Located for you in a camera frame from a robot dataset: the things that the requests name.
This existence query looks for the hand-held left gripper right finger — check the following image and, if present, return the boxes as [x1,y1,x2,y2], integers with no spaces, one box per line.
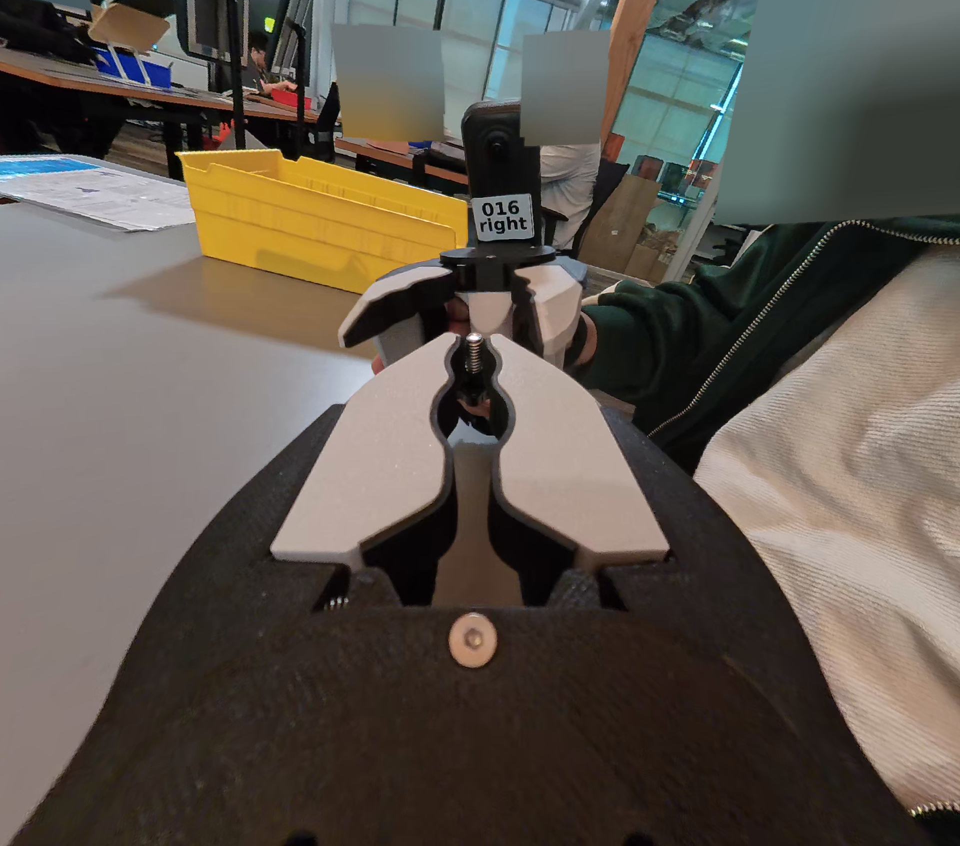
[491,333,671,573]

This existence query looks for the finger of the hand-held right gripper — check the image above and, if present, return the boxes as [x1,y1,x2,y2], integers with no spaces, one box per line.
[337,264,456,373]
[516,263,586,376]

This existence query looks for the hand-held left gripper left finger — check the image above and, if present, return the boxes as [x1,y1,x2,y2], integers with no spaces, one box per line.
[270,332,457,562]

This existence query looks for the black knob bolt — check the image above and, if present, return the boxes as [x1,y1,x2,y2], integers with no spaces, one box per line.
[452,330,494,427]

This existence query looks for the yellow plastic bin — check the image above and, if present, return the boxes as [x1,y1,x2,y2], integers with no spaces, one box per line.
[176,148,470,296]

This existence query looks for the person's right forearm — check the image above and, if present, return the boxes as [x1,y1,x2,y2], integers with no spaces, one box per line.
[577,283,751,412]

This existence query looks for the grey desk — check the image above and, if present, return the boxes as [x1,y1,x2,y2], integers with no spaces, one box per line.
[0,152,466,825]

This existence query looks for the person's right hand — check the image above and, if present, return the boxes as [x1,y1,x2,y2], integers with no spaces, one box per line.
[564,317,601,384]

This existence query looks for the cardboard boxes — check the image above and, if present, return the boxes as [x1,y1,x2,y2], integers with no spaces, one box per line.
[577,174,676,277]

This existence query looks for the small black monitor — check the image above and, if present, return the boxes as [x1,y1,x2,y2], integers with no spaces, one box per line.
[266,0,320,90]

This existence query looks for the white shirt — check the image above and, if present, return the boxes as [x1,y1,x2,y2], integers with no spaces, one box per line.
[693,246,960,817]

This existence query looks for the printed paper sheets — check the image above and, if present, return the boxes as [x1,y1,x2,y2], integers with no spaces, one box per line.
[0,157,198,234]

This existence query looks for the distant blue bin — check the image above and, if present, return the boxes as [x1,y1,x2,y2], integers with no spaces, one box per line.
[93,47,174,88]

